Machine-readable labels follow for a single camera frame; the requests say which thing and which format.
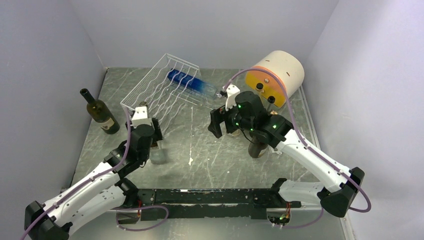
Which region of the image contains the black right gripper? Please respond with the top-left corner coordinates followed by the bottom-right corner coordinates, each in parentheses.
top-left (208, 101), bottom-right (256, 138)

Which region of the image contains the blue clear bottle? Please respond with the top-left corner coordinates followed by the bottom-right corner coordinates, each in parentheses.
top-left (167, 69), bottom-right (218, 98)

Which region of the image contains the dark green bottle black neck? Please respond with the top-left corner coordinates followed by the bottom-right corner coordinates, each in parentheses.
top-left (80, 88), bottom-right (120, 135)

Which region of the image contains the brown bottle gold foil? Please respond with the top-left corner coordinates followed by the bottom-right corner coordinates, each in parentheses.
top-left (248, 110), bottom-right (279, 158)

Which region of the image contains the clear bottle white gold label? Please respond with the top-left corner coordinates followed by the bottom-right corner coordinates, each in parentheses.
top-left (255, 82), bottom-right (265, 96)

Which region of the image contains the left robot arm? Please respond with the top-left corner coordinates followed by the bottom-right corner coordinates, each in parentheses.
top-left (21, 117), bottom-right (163, 240)

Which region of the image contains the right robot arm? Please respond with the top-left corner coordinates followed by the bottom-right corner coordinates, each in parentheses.
top-left (207, 91), bottom-right (365, 218)

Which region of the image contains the cream orange yellow cylinder box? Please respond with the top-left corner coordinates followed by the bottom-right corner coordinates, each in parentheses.
top-left (245, 50), bottom-right (305, 109)

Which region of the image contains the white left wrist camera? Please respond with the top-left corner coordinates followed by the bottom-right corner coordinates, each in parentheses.
top-left (131, 105), bottom-right (151, 128)

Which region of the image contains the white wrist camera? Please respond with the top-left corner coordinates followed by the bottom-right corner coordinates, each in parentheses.
top-left (131, 105), bottom-right (151, 128)
top-left (225, 84), bottom-right (241, 111)

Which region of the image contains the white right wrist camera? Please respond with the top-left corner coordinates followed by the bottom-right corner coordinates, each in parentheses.
top-left (225, 84), bottom-right (241, 111)

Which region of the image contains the white wire wine rack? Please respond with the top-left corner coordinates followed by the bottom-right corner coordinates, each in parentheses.
top-left (120, 53), bottom-right (205, 130)

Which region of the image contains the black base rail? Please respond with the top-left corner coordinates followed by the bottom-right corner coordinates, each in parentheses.
top-left (136, 188), bottom-right (301, 221)

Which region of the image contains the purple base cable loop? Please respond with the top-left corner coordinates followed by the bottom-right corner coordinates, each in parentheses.
top-left (115, 205), bottom-right (170, 232)

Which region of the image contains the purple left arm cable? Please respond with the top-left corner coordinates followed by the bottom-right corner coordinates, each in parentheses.
top-left (19, 105), bottom-right (133, 240)

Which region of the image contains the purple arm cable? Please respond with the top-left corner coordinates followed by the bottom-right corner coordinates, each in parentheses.
top-left (222, 68), bottom-right (372, 230)
top-left (19, 105), bottom-right (133, 240)

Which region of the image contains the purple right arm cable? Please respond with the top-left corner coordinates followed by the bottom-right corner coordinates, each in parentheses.
top-left (222, 68), bottom-right (372, 230)

